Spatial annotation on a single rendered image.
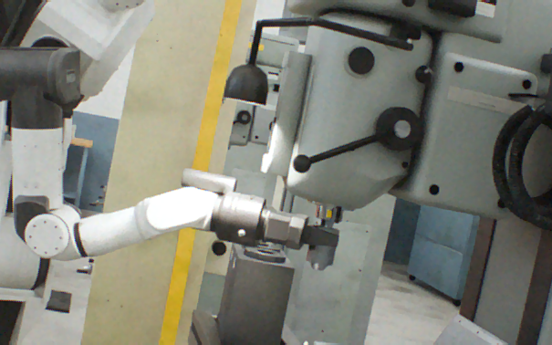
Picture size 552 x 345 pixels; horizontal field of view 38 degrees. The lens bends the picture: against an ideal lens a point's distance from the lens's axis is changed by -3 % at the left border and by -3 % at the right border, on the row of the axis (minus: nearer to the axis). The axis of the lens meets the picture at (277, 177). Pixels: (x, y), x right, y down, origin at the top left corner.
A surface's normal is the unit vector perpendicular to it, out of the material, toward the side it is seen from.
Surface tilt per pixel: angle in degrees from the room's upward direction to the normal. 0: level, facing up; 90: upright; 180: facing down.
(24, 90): 96
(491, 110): 90
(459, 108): 90
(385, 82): 90
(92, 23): 55
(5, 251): 79
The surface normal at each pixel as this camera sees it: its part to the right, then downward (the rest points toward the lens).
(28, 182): 0.00, 0.15
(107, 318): 0.22, 0.10
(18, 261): 0.52, 0.09
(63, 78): 0.99, 0.04
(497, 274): -0.96, -0.18
